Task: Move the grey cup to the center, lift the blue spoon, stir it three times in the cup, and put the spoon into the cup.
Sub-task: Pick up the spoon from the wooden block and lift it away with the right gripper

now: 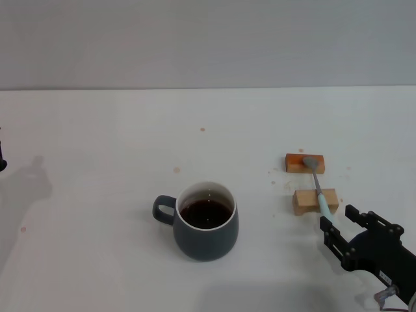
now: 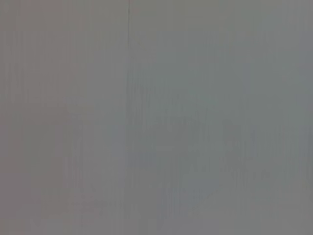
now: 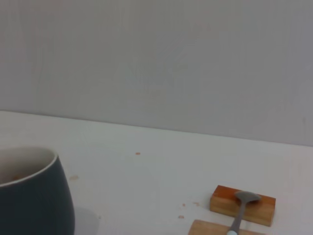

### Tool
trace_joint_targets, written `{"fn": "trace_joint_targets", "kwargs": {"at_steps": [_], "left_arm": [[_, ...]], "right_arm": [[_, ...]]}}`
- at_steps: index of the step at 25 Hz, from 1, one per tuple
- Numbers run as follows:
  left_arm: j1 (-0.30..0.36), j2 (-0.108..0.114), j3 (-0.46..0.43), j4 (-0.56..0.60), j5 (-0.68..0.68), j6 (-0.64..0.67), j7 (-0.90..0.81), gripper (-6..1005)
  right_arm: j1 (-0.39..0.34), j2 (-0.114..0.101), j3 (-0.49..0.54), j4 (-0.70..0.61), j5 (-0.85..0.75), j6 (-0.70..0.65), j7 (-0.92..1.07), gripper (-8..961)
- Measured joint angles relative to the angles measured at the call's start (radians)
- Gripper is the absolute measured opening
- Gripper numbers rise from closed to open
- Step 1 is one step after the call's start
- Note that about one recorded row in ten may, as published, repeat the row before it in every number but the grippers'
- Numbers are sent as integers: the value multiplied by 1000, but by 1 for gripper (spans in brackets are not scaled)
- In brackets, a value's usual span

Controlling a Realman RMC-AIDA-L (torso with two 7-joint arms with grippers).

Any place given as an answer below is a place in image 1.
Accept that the plain notched wooden block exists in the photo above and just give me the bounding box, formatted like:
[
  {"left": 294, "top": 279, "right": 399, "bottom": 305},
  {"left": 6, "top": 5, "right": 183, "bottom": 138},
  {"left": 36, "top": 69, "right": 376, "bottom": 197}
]
[{"left": 292, "top": 188, "right": 340, "bottom": 216}]

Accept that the thin wire with clear connector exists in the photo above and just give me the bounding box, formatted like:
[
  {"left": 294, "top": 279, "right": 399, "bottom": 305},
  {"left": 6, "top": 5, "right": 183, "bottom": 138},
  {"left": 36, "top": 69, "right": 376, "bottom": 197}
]
[{"left": 373, "top": 284, "right": 416, "bottom": 312}]

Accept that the orange stained wooden block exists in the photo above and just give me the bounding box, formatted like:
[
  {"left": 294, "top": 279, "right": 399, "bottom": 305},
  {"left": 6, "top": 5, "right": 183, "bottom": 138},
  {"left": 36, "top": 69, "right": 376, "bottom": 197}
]
[{"left": 285, "top": 153, "right": 326, "bottom": 176}]

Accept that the spoon with light blue handle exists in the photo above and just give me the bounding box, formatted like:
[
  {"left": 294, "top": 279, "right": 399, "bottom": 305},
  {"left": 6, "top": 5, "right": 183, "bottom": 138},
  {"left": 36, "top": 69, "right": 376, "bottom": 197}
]
[{"left": 302, "top": 156, "right": 335, "bottom": 225}]

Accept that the dark coffee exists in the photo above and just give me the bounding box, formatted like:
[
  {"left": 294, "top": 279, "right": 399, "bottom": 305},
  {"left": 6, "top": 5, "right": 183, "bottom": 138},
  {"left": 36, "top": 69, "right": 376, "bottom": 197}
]
[{"left": 179, "top": 199, "right": 233, "bottom": 228}]

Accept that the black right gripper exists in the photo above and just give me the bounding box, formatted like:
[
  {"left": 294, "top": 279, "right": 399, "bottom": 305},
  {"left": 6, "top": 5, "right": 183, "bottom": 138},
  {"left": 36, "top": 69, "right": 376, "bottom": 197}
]
[{"left": 319, "top": 204, "right": 416, "bottom": 300}]

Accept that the grey ceramic cup with handle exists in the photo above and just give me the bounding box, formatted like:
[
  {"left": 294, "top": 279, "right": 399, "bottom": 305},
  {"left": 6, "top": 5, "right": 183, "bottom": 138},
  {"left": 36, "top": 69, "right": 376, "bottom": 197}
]
[{"left": 152, "top": 181, "right": 240, "bottom": 262}]

